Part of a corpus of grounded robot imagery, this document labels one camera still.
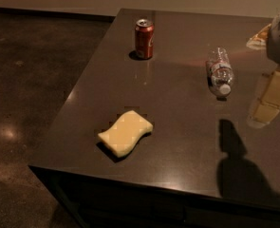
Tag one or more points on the yellow sponge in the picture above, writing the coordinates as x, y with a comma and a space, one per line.
125, 132

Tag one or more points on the clear plastic water bottle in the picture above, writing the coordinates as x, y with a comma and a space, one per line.
219, 72

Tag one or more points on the red soda can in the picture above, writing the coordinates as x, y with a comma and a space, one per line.
144, 33

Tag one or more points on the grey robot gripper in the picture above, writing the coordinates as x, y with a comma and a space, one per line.
268, 103

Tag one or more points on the snack bag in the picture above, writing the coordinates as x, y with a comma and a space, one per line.
259, 40

